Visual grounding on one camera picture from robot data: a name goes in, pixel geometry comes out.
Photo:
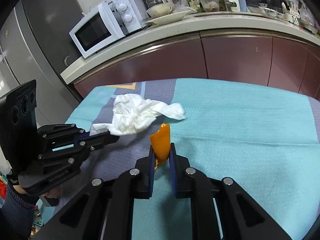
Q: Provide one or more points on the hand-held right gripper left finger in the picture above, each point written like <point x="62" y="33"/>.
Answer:
<point x="152" y="175"/>

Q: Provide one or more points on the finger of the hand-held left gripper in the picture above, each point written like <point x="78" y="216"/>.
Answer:
<point x="86" y="137"/>
<point x="100" y="144"/>

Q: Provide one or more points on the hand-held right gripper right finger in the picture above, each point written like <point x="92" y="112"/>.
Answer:
<point x="173" y="175"/>

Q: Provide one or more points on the orange peel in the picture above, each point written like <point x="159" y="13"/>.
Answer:
<point x="161" y="142"/>

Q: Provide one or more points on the large white tissue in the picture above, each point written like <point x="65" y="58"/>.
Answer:
<point x="130" y="115"/>

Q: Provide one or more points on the person's left forearm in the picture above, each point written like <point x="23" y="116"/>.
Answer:
<point x="15" y="212"/>

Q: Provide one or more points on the person's left hand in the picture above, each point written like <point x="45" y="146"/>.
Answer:
<point x="54" y="193"/>

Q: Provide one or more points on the teal printed tablecloth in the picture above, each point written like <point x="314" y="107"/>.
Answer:
<point x="237" y="135"/>

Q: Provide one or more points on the grey refrigerator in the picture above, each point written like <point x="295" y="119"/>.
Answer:
<point x="50" y="30"/>

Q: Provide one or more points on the white microwave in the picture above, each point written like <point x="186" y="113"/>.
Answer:
<point x="100" y="27"/>

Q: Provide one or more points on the kitchen counter with pink cabinets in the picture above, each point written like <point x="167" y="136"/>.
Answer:
<point x="225" y="55"/>

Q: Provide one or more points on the white shallow bowl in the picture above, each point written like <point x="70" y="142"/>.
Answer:
<point x="167" y="18"/>

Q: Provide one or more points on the white pitcher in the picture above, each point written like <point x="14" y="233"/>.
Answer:
<point x="168" y="4"/>

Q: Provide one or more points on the clear plastic bag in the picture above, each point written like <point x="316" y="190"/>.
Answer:
<point x="181" y="3"/>

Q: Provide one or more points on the jar with red lid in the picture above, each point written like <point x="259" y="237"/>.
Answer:
<point x="193" y="3"/>

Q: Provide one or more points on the white tub with plastic bag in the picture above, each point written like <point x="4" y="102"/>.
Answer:
<point x="210" y="2"/>

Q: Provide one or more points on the blue bottle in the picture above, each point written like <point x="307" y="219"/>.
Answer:
<point x="241" y="1"/>

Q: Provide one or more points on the blue patterned bowl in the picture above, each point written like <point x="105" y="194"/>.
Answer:
<point x="271" y="12"/>
<point x="280" y="15"/>

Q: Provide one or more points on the white utensil holder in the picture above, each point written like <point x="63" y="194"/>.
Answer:
<point x="290" y="13"/>

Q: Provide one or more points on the steel bowl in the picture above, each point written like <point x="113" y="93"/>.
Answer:
<point x="310" y="27"/>

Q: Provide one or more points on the clear bag with food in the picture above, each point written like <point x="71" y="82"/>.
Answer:
<point x="305" y="12"/>

